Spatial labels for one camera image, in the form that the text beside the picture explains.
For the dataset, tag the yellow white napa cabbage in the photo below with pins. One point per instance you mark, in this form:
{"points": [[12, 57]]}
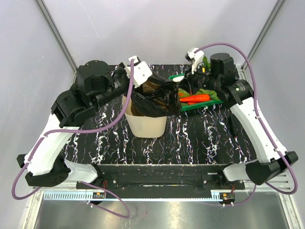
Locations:
{"points": [[178, 78]]}

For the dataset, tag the beige plastic trash bin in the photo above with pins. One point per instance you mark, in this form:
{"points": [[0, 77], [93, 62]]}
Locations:
{"points": [[145, 127]]}

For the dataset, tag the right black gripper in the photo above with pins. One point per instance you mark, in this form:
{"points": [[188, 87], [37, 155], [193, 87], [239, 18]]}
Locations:
{"points": [[191, 78]]}

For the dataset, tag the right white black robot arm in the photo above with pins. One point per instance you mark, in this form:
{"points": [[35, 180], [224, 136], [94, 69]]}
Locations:
{"points": [[272, 158]]}

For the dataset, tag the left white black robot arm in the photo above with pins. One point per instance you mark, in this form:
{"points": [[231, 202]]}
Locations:
{"points": [[94, 86]]}

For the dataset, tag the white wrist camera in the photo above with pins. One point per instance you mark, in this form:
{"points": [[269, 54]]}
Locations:
{"points": [[141, 71], [195, 57]]}

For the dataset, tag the green leafy vegetable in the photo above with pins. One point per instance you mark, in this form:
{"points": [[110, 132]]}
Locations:
{"points": [[212, 94]]}

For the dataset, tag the large orange carrot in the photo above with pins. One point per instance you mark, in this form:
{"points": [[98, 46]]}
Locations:
{"points": [[199, 98]]}

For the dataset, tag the aluminium frame rail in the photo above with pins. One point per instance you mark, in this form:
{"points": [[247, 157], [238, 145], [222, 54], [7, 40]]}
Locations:
{"points": [[254, 208]]}

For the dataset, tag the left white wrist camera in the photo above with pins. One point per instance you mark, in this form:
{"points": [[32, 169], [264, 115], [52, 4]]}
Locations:
{"points": [[141, 71]]}

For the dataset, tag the green plastic basket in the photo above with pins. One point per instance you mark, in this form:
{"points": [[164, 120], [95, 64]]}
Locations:
{"points": [[194, 106]]}

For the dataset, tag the black trash bag roll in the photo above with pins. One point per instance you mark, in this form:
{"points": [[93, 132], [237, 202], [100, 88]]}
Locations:
{"points": [[157, 97]]}

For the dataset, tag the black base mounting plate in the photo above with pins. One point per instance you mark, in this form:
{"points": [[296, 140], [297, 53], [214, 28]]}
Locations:
{"points": [[181, 182]]}

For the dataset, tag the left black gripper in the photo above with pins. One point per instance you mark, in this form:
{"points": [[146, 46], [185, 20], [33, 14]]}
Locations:
{"points": [[121, 69]]}

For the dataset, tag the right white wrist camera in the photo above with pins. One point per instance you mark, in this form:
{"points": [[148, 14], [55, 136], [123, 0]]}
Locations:
{"points": [[195, 57]]}

